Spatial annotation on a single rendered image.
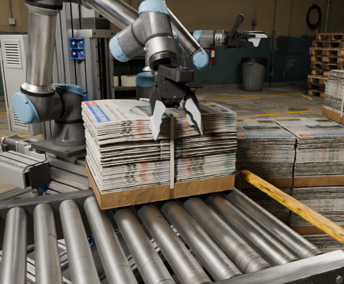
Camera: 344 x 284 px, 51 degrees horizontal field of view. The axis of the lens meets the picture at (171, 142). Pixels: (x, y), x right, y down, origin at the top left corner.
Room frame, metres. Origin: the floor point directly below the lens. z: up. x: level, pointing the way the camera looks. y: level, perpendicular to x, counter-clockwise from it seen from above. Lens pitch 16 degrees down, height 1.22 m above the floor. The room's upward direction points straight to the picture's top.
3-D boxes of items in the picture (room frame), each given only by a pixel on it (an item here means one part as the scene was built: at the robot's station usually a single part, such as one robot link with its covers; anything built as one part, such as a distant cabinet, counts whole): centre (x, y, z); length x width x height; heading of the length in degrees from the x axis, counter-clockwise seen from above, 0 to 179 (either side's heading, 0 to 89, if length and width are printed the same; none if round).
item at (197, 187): (1.05, -0.05, 0.83); 0.29 x 0.16 x 0.04; 20
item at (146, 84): (1.82, 0.12, 0.98); 0.13 x 0.12 x 0.14; 171
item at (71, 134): (1.40, 0.40, 0.87); 0.15 x 0.15 x 0.10
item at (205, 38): (1.90, -0.16, 1.21); 0.11 x 0.08 x 0.09; 81
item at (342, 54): (7.80, -3.69, 0.65); 1.33 x 0.94 x 1.30; 115
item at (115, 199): (0.98, 0.15, 0.83); 0.29 x 0.16 x 0.04; 20
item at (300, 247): (0.85, -0.22, 0.77); 0.47 x 0.05 x 0.05; 21
